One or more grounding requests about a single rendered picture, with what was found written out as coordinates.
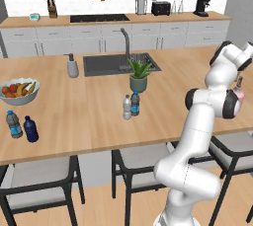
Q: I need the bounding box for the pink glass bottle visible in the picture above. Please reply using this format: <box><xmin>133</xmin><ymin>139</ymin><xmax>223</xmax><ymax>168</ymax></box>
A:
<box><xmin>230</xmin><ymin>87</ymin><xmax>246</xmax><ymax>110</ymax></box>

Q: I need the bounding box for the white fruit bowl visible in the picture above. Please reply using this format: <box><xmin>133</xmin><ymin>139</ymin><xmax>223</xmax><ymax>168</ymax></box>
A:
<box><xmin>0</xmin><ymin>78</ymin><xmax>42</xmax><ymax>107</ymax></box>

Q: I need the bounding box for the grey base cupboard run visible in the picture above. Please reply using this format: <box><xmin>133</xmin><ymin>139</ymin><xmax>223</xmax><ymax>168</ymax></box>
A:
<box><xmin>0</xmin><ymin>19</ymin><xmax>232</xmax><ymax>59</ymax></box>

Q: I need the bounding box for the grey tap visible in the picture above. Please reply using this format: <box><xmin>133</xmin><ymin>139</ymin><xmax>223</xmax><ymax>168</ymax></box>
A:
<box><xmin>120</xmin><ymin>27</ymin><xmax>133</xmax><ymax>71</ymax></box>

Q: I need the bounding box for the yellow banana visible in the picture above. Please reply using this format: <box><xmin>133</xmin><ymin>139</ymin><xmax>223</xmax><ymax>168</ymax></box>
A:
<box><xmin>16</xmin><ymin>81</ymin><xmax>38</xmax><ymax>98</ymax></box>

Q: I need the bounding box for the wooden knife block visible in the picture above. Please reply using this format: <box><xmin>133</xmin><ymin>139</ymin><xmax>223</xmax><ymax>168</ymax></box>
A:
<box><xmin>45</xmin><ymin>0</ymin><xmax>59</xmax><ymax>20</ymax></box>

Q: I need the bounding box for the plastic bottle blue label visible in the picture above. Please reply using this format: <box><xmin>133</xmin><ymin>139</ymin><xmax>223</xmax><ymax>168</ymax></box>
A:
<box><xmin>5</xmin><ymin>110</ymin><xmax>24</xmax><ymax>139</ymax></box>

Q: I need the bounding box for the dark bottle blue label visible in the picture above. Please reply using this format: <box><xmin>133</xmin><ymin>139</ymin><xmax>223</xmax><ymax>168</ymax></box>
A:
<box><xmin>130</xmin><ymin>91</ymin><xmax>141</xmax><ymax>117</ymax></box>

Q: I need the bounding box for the grey soap dispenser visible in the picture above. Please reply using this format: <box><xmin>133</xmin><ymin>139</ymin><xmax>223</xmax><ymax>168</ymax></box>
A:
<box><xmin>63</xmin><ymin>52</ymin><xmax>80</xmax><ymax>79</ymax></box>

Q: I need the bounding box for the green potted plant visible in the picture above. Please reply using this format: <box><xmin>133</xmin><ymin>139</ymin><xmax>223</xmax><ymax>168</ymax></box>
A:
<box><xmin>126</xmin><ymin>57</ymin><xmax>153</xmax><ymax>94</ymax></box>

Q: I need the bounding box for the black toaster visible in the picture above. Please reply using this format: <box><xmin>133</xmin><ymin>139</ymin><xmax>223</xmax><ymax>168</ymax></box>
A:
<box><xmin>150</xmin><ymin>0</ymin><xmax>172</xmax><ymax>17</ymax></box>

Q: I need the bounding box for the black stool grey seat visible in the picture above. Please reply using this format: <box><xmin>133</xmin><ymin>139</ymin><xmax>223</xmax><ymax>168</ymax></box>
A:
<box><xmin>189</xmin><ymin>130</ymin><xmax>253</xmax><ymax>226</ymax></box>
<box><xmin>0</xmin><ymin>155</ymin><xmax>87</xmax><ymax>226</ymax></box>
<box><xmin>111</xmin><ymin>140</ymin><xmax>186</xmax><ymax>226</ymax></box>

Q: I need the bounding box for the dark blue plastic bottle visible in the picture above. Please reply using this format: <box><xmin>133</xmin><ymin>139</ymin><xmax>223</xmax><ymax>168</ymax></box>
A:
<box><xmin>23</xmin><ymin>114</ymin><xmax>40</xmax><ymax>144</ymax></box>

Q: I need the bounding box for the brown glass bottle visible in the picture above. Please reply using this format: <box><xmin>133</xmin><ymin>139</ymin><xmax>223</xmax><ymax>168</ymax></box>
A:
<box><xmin>235</xmin><ymin>75</ymin><xmax>244</xmax><ymax>90</ymax></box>

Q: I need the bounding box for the dark grey sink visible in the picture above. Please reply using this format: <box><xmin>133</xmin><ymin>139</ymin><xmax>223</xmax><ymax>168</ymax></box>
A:
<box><xmin>82</xmin><ymin>52</ymin><xmax>162</xmax><ymax>78</ymax></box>

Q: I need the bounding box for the black coffee machine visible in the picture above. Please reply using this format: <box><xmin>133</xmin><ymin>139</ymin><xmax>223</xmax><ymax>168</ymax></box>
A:
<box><xmin>193</xmin><ymin>0</ymin><xmax>212</xmax><ymax>18</ymax></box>

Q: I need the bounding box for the black hob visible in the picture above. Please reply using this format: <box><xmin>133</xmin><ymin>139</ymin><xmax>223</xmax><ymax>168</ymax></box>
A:
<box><xmin>69</xmin><ymin>13</ymin><xmax>131</xmax><ymax>25</ymax></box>

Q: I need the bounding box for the clear plastic bottle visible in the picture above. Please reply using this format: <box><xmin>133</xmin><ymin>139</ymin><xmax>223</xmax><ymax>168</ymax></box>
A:
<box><xmin>123</xmin><ymin>94</ymin><xmax>132</xmax><ymax>121</ymax></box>

